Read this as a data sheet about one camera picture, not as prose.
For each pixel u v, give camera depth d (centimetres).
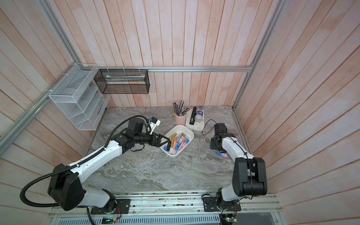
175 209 73
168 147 95
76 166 44
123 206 73
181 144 96
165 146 94
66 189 41
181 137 101
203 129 104
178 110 104
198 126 107
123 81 96
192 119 107
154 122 71
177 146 95
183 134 101
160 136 69
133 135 62
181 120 103
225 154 90
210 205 73
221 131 72
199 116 109
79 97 75
